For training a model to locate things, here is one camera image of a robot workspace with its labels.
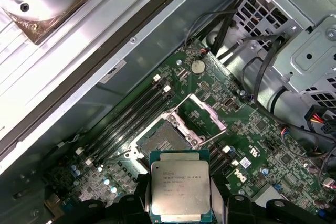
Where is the metal drive cage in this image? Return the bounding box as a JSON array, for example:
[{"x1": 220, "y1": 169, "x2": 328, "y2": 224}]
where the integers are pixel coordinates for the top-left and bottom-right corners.
[{"x1": 208, "y1": 0, "x2": 336, "y2": 105}]

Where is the RAM slot with black clips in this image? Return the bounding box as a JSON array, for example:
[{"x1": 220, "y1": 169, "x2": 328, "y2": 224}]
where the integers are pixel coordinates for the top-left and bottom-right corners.
[
  {"x1": 82, "y1": 81, "x2": 169, "y2": 161},
  {"x1": 96, "y1": 95, "x2": 175, "y2": 172}
]

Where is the green motherboard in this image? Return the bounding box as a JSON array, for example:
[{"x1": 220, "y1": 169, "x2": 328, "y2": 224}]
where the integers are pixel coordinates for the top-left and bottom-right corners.
[{"x1": 44, "y1": 37, "x2": 336, "y2": 224}]

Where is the thin black fan wire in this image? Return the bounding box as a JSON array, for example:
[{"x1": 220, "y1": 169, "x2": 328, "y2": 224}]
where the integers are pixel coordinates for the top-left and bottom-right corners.
[{"x1": 185, "y1": 9, "x2": 238, "y2": 49}]

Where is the brown square base plate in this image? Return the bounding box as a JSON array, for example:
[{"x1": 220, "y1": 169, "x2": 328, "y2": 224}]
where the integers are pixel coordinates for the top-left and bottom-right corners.
[{"x1": 1, "y1": 0, "x2": 112, "y2": 46}]

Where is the CPU socket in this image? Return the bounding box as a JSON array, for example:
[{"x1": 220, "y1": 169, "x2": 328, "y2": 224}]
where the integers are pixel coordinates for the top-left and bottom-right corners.
[{"x1": 128, "y1": 108, "x2": 208, "y2": 162}]

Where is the silver-topped CPU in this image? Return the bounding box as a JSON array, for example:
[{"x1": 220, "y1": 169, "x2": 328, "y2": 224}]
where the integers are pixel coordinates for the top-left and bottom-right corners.
[{"x1": 149, "y1": 150, "x2": 212, "y2": 223}]

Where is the silver coin battery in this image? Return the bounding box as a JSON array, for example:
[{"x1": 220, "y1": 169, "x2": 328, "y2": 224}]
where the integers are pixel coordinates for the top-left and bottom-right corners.
[{"x1": 189, "y1": 60, "x2": 206, "y2": 76}]

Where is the black power plug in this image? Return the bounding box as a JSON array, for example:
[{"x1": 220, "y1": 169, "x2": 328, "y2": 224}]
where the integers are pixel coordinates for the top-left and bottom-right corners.
[{"x1": 304, "y1": 104, "x2": 336, "y2": 137}]

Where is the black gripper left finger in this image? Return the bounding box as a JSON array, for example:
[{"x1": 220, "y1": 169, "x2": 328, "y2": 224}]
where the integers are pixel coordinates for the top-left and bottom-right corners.
[{"x1": 51, "y1": 173, "x2": 152, "y2": 224}]

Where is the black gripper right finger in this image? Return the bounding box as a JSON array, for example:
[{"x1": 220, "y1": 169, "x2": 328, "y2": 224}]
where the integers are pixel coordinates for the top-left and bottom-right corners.
[{"x1": 211, "y1": 179, "x2": 326, "y2": 224}]

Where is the white case label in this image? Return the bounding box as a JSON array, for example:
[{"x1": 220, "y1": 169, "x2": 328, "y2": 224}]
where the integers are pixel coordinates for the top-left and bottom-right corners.
[{"x1": 100, "y1": 59, "x2": 128, "y2": 85}]

